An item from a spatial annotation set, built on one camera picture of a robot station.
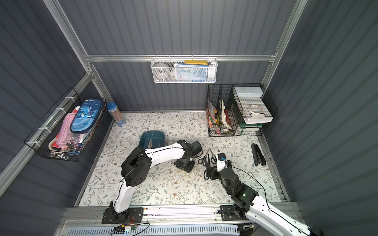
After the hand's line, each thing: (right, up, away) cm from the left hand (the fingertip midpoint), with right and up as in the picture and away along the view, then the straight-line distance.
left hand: (188, 171), depth 88 cm
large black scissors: (+16, +6, +6) cm, 18 cm away
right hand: (+16, +9, -9) cm, 20 cm away
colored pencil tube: (-51, +36, +13) cm, 64 cm away
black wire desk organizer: (+32, +38, +5) cm, 50 cm away
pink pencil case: (-57, +23, -20) cm, 65 cm away
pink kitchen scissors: (-27, +15, +12) cm, 33 cm away
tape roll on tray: (+44, +39, +6) cm, 59 cm away
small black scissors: (+11, +5, +5) cm, 13 cm away
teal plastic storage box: (-23, +20, +17) cm, 35 cm away
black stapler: (+44, +8, +4) cm, 45 cm away
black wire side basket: (-61, +23, -26) cm, 71 cm away
